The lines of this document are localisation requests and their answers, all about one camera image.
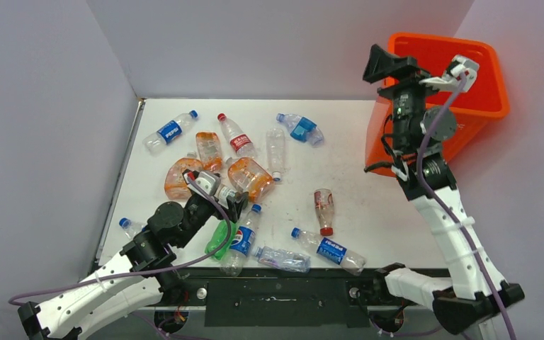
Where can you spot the crushed blue label bottle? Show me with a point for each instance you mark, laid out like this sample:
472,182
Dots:
301,129

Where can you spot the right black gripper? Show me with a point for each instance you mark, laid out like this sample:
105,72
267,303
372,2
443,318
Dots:
380,65

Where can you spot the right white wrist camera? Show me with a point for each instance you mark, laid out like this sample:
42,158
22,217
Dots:
460,74

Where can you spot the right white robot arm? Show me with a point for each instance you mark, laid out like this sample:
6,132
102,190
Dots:
474,290

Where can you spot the blue cap bottle left edge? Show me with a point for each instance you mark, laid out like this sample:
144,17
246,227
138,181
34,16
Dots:
131,227

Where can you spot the orange plastic bin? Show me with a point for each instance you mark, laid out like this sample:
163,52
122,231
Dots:
469,94

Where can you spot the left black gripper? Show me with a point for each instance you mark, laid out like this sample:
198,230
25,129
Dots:
234,203

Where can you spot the large orange crushed bottle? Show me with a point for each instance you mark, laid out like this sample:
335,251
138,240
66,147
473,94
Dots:
247,176

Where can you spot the crushed Ganten water bottle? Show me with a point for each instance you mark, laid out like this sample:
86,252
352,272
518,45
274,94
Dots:
283,260

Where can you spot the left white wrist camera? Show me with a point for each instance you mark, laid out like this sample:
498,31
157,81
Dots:
208,181

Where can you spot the red cap water bottle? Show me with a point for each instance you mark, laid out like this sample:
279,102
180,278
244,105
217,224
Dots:
238,140

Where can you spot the flat orange crushed bottle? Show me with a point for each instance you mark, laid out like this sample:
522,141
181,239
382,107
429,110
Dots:
175,186

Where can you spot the clear bottle white cap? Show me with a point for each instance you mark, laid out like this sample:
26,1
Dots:
275,149

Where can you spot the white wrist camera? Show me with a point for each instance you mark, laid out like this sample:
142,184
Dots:
460,74
208,181

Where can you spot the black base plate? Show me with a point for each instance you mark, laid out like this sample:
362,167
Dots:
261,297

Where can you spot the clear bottle red cap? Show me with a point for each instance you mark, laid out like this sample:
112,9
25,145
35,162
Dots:
324,208

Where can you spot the green plastic bottle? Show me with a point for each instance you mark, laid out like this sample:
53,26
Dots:
218,237

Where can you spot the clear Pepsi bottle top left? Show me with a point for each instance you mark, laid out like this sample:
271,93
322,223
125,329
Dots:
166,134

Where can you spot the crushed orange label bottle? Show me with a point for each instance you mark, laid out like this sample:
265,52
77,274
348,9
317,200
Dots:
209,151

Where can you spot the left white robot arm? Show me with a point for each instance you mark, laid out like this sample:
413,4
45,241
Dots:
142,273

